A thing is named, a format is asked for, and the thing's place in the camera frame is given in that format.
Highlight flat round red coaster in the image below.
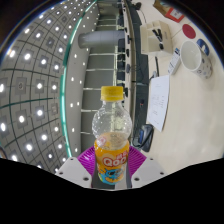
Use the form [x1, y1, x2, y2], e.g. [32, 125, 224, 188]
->
[181, 23, 198, 40]

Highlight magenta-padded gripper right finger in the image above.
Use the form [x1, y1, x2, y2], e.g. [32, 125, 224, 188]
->
[125, 144, 168, 189]

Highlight yellow-capped orange drink bottle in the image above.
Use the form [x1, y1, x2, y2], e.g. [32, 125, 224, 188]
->
[91, 85, 133, 185]

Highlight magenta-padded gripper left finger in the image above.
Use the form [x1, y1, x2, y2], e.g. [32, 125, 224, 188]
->
[54, 144, 99, 189]

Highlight ceiling lights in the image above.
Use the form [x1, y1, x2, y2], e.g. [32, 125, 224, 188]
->
[0, 0, 98, 168]

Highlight long grey conference desk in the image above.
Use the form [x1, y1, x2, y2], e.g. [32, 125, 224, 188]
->
[123, 0, 151, 134]

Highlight white mug with blue handle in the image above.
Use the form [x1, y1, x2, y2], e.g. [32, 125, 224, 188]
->
[179, 38, 214, 80]

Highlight white printed paper sheet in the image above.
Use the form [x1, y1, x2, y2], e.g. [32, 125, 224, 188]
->
[145, 74, 171, 133]

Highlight white open organizer box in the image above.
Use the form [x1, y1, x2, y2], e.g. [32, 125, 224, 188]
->
[139, 19, 174, 56]

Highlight black office chairs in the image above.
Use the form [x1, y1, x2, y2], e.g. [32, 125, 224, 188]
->
[116, 6, 133, 101]

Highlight brown cardboard box red label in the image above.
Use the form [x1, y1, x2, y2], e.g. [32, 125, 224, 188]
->
[153, 0, 186, 24]

